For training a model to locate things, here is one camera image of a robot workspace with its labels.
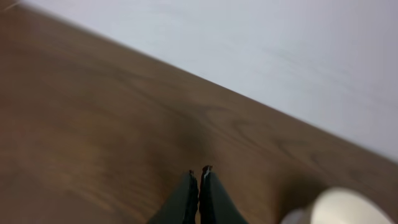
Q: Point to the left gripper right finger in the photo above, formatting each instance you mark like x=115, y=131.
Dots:
x=215, y=205

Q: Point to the white digital kitchen scale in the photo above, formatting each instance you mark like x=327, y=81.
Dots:
x=297, y=216

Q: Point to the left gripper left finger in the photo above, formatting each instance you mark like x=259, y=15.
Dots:
x=182, y=204

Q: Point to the white ceramic bowl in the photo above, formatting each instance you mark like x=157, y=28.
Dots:
x=345, y=206

